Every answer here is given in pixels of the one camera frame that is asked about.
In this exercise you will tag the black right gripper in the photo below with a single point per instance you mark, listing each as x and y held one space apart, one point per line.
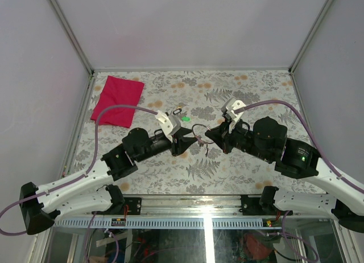
222 136

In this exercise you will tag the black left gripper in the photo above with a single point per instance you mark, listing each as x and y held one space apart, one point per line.
181 144

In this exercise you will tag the large silver keyring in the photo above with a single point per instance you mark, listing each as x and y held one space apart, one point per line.
198 130

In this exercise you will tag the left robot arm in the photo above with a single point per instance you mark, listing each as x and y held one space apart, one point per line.
93 190

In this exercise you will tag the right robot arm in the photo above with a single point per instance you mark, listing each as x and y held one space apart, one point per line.
268 141

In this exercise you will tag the green key tag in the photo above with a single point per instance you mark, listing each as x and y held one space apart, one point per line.
185 119

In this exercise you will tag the magenta cloth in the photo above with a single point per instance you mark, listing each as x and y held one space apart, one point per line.
118 91

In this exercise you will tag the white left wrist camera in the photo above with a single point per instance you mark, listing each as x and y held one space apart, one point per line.
169 124

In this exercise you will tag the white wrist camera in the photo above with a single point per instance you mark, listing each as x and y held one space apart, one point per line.
169 124
232 111

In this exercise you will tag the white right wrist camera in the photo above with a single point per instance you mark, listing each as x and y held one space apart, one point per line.
232 111

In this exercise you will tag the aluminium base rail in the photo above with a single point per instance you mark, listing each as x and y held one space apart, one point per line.
182 212

